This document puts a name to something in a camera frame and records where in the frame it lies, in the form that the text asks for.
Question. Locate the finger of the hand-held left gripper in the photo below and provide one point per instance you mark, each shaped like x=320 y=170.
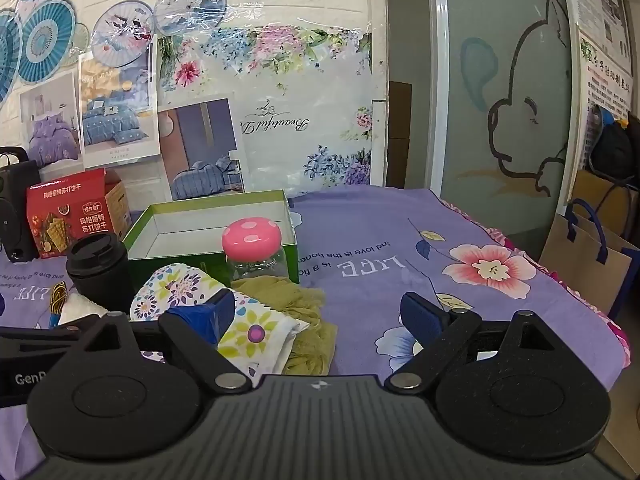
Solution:
x=30 y=335

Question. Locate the black lidded cup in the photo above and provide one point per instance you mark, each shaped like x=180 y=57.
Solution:
x=97 y=270

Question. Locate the stacked cardboard boxes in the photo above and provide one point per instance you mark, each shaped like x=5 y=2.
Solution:
x=400 y=135

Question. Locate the purple floral bedsheet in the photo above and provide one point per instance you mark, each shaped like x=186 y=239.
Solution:
x=380 y=230

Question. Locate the white notice poster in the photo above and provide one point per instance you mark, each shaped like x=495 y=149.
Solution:
x=600 y=0

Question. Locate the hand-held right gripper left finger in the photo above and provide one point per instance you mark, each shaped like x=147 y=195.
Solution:
x=222 y=310

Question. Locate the blue bedding photo poster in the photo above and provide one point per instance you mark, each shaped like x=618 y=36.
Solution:
x=117 y=110

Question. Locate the floral bedding package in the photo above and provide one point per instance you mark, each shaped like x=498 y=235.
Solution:
x=300 y=90

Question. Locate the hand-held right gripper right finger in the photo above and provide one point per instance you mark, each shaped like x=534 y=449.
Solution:
x=420 y=317

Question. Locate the black backpack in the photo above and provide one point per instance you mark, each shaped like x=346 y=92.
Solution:
x=615 y=147

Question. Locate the green cardboard box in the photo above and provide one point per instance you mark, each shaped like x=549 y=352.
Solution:
x=210 y=220

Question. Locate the green-header notice poster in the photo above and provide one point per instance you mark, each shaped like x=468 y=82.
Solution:
x=607 y=77

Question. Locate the white towel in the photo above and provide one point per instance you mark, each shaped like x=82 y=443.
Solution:
x=80 y=307

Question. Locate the olive green cloth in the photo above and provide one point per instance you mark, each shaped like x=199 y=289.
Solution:
x=300 y=305

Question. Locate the cluster of paper parasols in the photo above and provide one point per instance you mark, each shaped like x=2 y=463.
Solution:
x=45 y=42

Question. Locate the black portable speaker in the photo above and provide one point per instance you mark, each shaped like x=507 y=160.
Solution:
x=17 y=200

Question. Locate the red cracker box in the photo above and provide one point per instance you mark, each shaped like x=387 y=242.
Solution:
x=62 y=220

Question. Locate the purple bedding photo poster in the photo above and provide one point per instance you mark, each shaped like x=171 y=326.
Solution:
x=50 y=120

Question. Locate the glass jar pink mushroom lid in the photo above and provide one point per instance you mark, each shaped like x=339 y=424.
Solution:
x=250 y=237

